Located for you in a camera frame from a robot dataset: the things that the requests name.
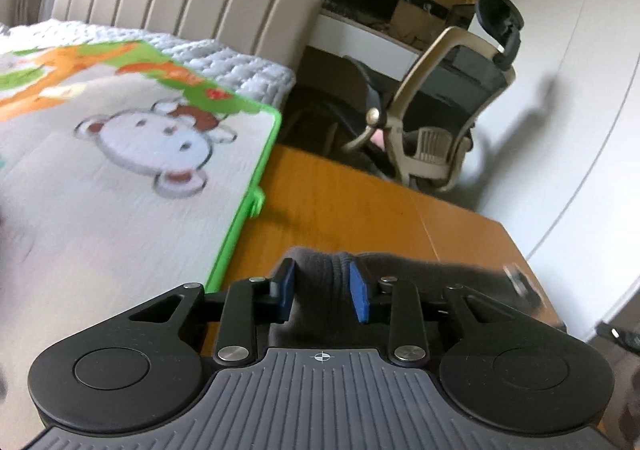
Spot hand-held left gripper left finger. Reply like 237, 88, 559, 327
130, 256, 297, 370

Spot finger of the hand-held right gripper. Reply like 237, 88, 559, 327
504, 263, 544, 307

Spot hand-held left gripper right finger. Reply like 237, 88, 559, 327
348, 257, 506, 370

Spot dark grey knitted clothes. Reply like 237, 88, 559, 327
267, 247, 543, 350

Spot cartoon printed play mat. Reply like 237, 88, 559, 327
0, 41, 282, 411

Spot beige mesh office chair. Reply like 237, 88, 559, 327
340, 0, 526, 194

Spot white quilted blanket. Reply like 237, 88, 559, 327
0, 19, 297, 109

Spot white desk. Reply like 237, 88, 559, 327
306, 11, 427, 57

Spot beige padded bed headboard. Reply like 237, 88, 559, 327
52, 0, 325, 77

